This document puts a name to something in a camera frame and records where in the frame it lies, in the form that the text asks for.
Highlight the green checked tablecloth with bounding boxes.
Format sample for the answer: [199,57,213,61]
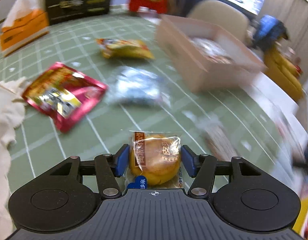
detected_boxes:
[0,8,294,191]

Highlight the orange-red nut snack packet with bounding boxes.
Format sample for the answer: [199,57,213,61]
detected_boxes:
[190,37,234,64]

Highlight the orange tissue box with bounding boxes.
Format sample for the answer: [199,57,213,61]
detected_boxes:
[0,0,50,57]

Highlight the yellow guoba snack bag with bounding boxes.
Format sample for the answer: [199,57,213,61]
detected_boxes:
[96,38,154,60]

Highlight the yellow chair with blue cloth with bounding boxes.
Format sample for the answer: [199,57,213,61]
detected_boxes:
[251,15,304,102]

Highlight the blue white clear packet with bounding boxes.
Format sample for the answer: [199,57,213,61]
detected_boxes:
[105,66,172,107]

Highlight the grey biscuit packet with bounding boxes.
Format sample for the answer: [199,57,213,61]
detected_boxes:
[196,115,239,161]

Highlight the cream cloth bag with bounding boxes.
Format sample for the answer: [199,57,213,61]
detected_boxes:
[0,77,29,239]

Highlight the packaged round bread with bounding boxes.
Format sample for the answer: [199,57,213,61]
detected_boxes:
[124,131,183,189]

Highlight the beige chair right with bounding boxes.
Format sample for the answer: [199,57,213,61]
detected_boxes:
[187,0,250,43]

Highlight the pink cardboard box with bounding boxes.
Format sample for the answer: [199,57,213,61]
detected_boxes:
[155,15,266,93]

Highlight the red shiny snack packet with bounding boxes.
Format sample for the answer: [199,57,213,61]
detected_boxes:
[22,62,108,133]

